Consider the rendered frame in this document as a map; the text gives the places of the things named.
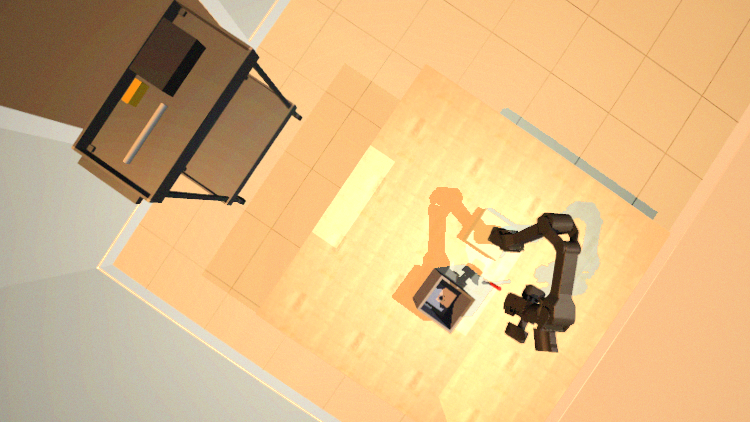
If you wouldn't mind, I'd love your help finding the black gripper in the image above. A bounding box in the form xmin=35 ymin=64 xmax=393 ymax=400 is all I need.
xmin=505 ymin=284 xmax=545 ymax=343

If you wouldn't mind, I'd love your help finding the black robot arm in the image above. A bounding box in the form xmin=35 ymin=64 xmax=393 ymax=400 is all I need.
xmin=488 ymin=212 xmax=581 ymax=353

